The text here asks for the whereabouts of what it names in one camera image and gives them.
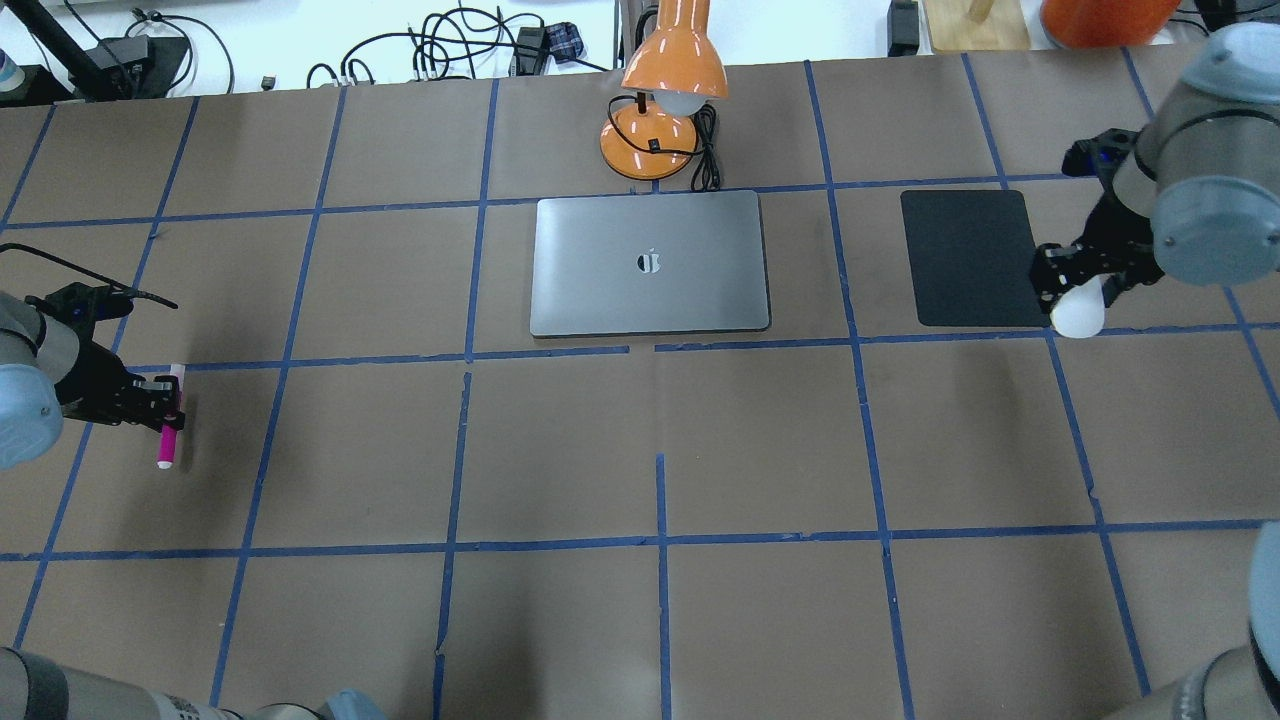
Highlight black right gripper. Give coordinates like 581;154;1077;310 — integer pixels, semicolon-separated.
1030;243;1165;313

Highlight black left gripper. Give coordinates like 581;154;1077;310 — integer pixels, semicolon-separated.
84;374;175;430

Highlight white computer mouse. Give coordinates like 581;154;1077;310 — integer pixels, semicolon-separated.
1050;275;1106;340

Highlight pink marker pen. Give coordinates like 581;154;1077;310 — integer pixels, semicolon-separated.
156;363;186;470

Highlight black mousepad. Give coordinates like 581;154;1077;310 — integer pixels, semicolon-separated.
900;190;1050;328

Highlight silver laptop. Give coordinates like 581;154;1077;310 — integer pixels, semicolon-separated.
527;190;772;338

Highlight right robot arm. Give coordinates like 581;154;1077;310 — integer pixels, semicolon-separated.
1029;22;1279;338

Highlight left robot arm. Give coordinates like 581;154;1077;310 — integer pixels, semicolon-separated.
1;243;236;719

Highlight wooden stand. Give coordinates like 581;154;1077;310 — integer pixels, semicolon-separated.
922;1;1030;54

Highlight black power adapter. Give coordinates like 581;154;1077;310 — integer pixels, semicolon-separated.
886;0;920;58

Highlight orange desk lamp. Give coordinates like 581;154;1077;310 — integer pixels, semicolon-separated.
599;1;730;192

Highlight black lamp cable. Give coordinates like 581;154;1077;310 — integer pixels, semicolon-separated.
636;95;723;193

